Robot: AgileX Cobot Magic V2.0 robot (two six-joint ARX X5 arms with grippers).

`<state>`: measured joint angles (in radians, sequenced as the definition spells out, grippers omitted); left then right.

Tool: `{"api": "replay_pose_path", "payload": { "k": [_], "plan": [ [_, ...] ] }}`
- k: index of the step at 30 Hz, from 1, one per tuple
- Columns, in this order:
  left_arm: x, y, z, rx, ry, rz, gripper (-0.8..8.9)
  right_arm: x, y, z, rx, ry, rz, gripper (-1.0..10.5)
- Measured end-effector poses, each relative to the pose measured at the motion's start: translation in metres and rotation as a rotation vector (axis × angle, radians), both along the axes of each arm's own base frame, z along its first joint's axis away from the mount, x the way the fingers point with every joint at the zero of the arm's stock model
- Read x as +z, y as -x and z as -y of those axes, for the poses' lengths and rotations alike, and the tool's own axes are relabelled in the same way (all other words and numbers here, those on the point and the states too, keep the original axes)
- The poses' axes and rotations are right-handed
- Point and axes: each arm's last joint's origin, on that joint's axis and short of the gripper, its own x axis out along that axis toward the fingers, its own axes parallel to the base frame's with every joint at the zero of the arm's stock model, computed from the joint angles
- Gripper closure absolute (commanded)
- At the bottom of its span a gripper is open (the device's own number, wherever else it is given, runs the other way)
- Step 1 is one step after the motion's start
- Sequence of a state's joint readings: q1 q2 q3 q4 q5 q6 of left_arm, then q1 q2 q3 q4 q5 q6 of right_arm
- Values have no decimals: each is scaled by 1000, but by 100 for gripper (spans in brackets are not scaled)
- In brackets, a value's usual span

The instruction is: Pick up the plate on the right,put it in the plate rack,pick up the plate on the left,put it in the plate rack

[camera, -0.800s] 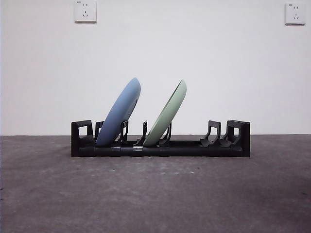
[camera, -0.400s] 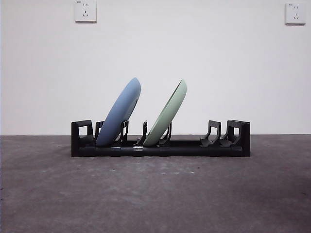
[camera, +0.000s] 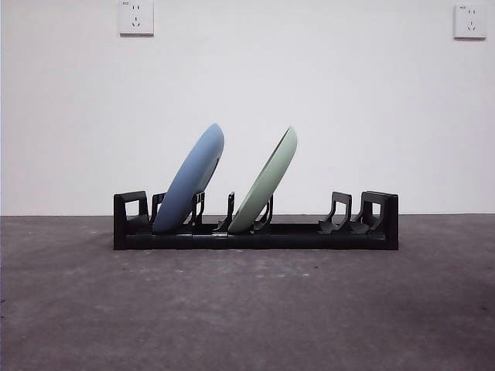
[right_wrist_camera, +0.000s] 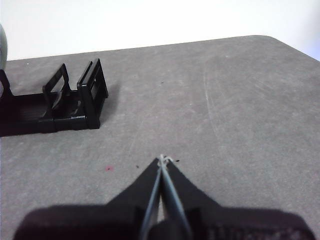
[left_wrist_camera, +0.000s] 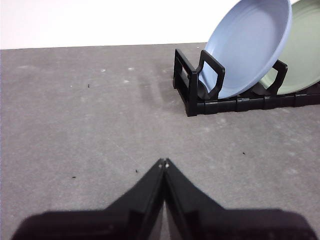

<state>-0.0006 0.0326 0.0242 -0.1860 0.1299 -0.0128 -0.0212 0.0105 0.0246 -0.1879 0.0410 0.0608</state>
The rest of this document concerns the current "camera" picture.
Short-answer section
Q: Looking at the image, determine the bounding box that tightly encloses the pale green round plate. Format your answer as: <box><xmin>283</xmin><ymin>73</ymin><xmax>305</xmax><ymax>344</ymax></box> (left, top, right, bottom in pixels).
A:
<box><xmin>227</xmin><ymin>125</ymin><xmax>299</xmax><ymax>234</ymax></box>

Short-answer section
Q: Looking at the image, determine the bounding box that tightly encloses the blue round plate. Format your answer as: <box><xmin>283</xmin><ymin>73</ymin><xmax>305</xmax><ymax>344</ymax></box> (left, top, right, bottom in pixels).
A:
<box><xmin>152</xmin><ymin>123</ymin><xmax>226</xmax><ymax>234</ymax></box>

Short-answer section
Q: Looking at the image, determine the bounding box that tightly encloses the black plastic plate rack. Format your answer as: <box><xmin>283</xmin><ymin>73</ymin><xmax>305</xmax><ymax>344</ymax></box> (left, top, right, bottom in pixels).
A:
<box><xmin>112</xmin><ymin>189</ymin><xmax>400</xmax><ymax>251</ymax></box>

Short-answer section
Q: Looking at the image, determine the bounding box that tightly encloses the white wall socket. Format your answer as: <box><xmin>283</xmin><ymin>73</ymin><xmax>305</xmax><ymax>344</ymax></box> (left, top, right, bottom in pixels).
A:
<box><xmin>453</xmin><ymin>3</ymin><xmax>487</xmax><ymax>40</ymax></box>
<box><xmin>118</xmin><ymin>0</ymin><xmax>155</xmax><ymax>38</ymax></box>

